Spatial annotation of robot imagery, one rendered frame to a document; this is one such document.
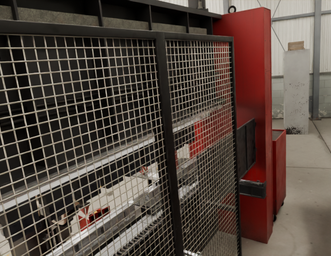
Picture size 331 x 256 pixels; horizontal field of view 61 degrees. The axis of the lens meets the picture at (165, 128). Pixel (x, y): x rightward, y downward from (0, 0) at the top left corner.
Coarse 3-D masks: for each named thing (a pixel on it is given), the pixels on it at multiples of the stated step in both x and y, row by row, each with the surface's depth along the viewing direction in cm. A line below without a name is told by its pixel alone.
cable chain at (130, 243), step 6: (162, 216) 162; (156, 222) 156; (162, 222) 157; (150, 228) 153; (156, 228) 152; (144, 234) 147; (150, 234) 148; (132, 240) 143; (126, 246) 138; (132, 246) 138; (138, 246) 139; (120, 252) 134; (126, 252) 135; (132, 252) 136
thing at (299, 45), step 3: (291, 42) 659; (294, 42) 657; (297, 42) 655; (300, 42) 653; (303, 42) 651; (288, 45) 664; (291, 45) 660; (294, 45) 658; (297, 45) 656; (300, 45) 654; (303, 45) 652; (288, 48) 665; (291, 48) 662; (294, 48) 660; (297, 48) 658; (300, 48) 656; (303, 48) 618
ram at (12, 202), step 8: (176, 128) 237; (144, 144) 202; (120, 152) 182; (128, 152) 188; (104, 160) 170; (112, 160) 176; (88, 168) 160; (72, 176) 151; (48, 184) 140; (56, 184) 144; (32, 192) 133; (24, 200) 130; (0, 208) 121
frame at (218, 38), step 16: (0, 32) 50; (16, 32) 52; (32, 32) 54; (48, 32) 57; (64, 32) 60; (80, 32) 64; (96, 32) 68; (112, 32) 72; (128, 32) 77; (144, 32) 82; (160, 32) 89; (240, 224) 162; (240, 240) 163
